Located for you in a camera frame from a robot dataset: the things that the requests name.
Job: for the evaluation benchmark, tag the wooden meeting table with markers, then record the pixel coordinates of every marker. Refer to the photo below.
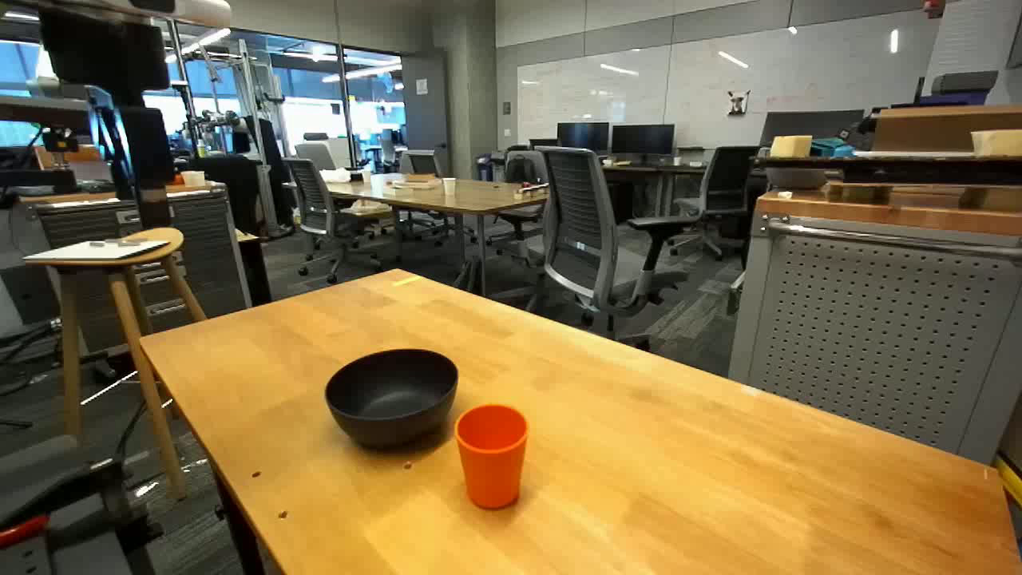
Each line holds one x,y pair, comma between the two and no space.
449,192

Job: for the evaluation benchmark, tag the wooden stool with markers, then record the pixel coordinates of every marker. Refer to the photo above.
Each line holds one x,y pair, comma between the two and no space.
129,321

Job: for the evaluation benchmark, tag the black bowl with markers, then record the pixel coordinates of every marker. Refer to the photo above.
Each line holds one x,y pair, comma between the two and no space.
390,401

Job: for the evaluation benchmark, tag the brown wooden box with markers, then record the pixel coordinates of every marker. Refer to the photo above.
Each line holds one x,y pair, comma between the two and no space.
936,130

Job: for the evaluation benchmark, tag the orange plastic cup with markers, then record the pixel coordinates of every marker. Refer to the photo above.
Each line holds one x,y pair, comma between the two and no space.
488,459

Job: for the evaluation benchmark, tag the grey mesh office chair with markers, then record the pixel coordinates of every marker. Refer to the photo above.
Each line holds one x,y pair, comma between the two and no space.
580,229

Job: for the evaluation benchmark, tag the grey file cabinet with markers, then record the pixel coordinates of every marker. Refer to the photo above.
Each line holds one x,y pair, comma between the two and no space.
203,252

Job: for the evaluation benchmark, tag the glass whiteboard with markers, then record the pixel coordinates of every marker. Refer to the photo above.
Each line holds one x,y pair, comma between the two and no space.
659,92

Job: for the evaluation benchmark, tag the black office chair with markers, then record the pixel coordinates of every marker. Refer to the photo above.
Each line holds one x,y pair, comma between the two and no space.
725,180

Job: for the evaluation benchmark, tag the black computer monitor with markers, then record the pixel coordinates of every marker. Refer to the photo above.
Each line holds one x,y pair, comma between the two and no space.
582,134
643,139

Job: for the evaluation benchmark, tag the grey perforated tool cabinet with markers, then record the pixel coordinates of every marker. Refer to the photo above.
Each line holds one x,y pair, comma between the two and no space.
882,330

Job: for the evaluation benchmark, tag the cream foam block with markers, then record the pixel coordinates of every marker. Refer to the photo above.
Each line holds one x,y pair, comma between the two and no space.
998,143

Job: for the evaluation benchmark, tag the white flat pad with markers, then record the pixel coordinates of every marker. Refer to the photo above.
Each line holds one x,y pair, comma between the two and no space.
100,252

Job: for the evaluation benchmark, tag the tan foam block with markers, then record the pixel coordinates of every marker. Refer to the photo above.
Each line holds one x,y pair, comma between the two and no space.
791,147

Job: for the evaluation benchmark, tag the small poster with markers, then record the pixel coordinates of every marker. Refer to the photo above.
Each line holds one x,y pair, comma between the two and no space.
739,105

